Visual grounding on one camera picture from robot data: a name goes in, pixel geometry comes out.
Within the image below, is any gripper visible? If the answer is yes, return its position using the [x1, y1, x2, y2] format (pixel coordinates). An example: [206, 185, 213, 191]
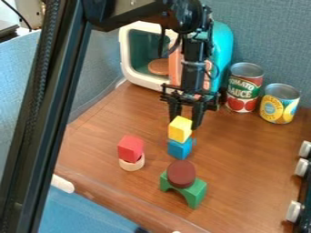
[159, 59, 223, 131]

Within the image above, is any yellow cube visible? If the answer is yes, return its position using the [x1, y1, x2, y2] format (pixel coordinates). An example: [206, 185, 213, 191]
[167, 115, 195, 144]

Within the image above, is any blue cube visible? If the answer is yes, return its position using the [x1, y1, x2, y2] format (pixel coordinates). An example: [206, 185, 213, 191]
[166, 137, 195, 161]

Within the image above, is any red cube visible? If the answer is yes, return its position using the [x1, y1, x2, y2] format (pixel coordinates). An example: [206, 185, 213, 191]
[116, 135, 146, 164]

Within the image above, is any brown round toy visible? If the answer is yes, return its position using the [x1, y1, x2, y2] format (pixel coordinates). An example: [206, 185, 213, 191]
[146, 57, 172, 76]

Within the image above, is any dark red round block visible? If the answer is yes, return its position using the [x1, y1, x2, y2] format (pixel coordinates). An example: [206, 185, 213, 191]
[165, 159, 198, 189]

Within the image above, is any red tomato can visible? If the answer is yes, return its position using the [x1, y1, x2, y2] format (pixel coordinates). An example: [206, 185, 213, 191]
[225, 62, 266, 114]

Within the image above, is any cream round block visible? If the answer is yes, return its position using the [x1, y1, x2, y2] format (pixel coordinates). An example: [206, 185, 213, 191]
[117, 153, 147, 173]

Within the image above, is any green arch block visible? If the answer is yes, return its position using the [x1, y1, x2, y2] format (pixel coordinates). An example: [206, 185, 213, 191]
[157, 169, 209, 210]

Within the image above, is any toy microwave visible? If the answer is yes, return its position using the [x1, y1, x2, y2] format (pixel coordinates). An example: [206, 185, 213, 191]
[117, 19, 236, 96]

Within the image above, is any yellow pineapple can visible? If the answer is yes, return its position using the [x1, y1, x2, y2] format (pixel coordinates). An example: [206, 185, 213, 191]
[257, 82, 303, 125]

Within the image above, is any toy stove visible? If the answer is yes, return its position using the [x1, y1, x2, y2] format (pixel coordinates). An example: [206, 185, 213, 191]
[284, 139, 311, 233]

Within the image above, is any white plastic part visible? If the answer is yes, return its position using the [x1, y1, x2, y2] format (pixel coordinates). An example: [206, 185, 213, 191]
[49, 174, 77, 195]

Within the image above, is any black metal frame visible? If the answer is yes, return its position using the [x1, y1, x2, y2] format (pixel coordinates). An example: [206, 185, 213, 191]
[0, 0, 95, 233]

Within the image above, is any black braided cable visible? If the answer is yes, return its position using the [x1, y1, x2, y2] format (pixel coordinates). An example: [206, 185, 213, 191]
[15, 0, 63, 171]

